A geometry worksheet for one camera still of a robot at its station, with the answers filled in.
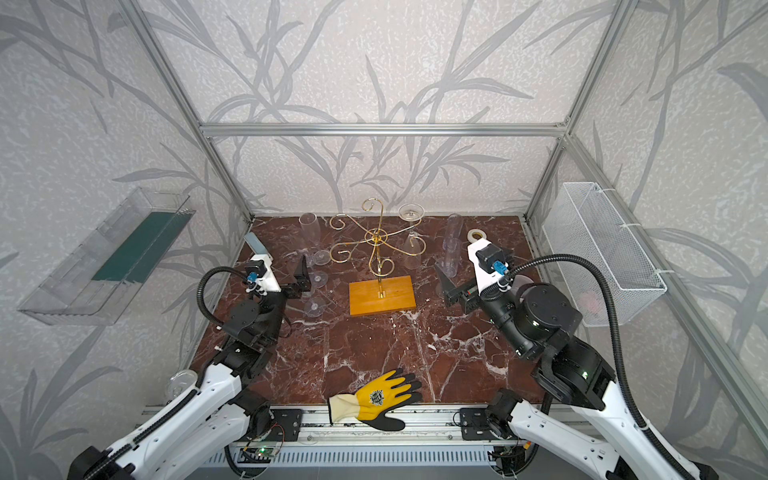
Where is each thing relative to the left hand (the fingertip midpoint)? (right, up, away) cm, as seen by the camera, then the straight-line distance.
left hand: (290, 248), depth 72 cm
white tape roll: (+56, +4, +42) cm, 70 cm away
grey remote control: (-26, +1, +35) cm, 44 cm away
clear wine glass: (0, -19, +21) cm, 29 cm away
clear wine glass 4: (+42, -6, +18) cm, 46 cm away
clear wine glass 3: (+45, +1, +26) cm, 52 cm away
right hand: (+39, +1, -17) cm, 42 cm away
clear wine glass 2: (-1, +7, +19) cm, 20 cm away
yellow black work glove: (+20, -39, +2) cm, 44 cm away
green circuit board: (-6, -49, -2) cm, 49 cm away
